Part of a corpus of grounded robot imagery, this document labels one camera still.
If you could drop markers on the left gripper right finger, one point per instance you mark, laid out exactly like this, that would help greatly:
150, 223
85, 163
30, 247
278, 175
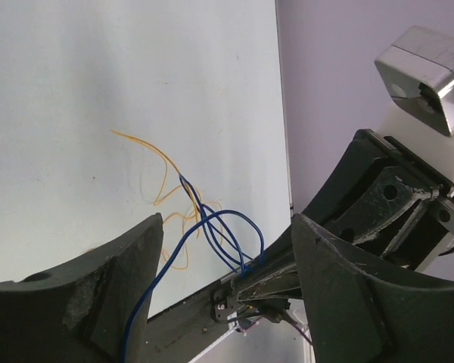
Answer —
361, 308

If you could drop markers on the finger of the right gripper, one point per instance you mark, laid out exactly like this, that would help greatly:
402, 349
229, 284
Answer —
386, 200
270, 281

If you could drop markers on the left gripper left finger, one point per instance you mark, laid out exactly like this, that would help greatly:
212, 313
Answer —
78, 310

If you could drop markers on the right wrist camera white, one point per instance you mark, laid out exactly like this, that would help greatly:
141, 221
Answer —
417, 70

